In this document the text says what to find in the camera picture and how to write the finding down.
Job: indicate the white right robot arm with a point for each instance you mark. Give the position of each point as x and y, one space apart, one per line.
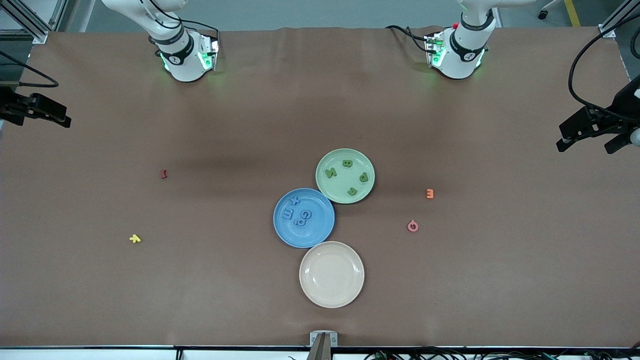
182 65

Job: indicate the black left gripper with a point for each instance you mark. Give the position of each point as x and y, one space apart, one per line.
616 118

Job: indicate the blue foam letter P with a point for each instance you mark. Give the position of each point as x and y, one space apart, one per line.
300 223

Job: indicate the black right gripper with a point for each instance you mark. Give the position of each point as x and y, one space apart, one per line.
11 107

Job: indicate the blue foam letter G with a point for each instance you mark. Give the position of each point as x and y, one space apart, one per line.
306 211

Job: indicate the brown table cover mat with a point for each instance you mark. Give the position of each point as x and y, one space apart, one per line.
250 125

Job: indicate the green plate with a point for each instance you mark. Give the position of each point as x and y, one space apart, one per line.
345 177

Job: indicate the beige plate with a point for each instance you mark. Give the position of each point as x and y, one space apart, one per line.
331 274

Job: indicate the green foam letter N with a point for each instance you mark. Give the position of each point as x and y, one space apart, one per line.
330 173

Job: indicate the blue foam plus sign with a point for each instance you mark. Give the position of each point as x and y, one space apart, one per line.
294 201

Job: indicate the blue foam letter E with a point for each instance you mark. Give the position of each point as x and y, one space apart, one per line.
288 215

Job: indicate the blue plate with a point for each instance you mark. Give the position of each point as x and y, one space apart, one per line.
315 235

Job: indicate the yellow foam letter K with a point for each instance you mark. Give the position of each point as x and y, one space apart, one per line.
135 239

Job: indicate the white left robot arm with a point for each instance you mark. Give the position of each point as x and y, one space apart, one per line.
462 55

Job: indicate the aluminium camera post bracket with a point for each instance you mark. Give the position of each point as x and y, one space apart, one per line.
323 345

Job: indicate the green foam letter P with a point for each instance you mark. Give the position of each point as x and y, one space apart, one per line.
365 179

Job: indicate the pink foam letter Q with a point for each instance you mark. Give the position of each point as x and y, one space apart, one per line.
408 226

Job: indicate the white table edge rail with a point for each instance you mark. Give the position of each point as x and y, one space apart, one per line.
100 354

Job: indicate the aluminium frame extrusion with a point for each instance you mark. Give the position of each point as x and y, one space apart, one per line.
37 34
607 27

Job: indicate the office chair base leg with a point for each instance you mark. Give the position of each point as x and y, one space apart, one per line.
542 15

